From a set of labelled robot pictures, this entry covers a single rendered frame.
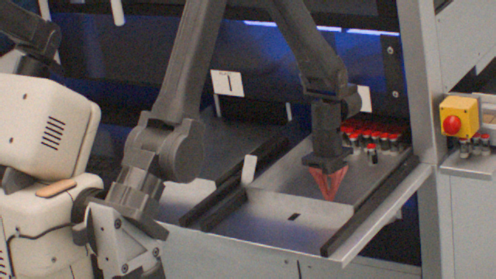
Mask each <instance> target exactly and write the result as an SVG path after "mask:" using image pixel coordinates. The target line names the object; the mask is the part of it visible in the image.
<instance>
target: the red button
mask: <svg viewBox="0 0 496 279"><path fill-rule="evenodd" d="M460 129H461V122H460V120H459V119H458V118H457V117H456V116H455V115H448V116H447V117H446V118H445V119H444V120H443V131H444V132H445V133H446V134H448V135H451V136H454V135H456V134H457V133H458V132H459V131H460Z"/></svg>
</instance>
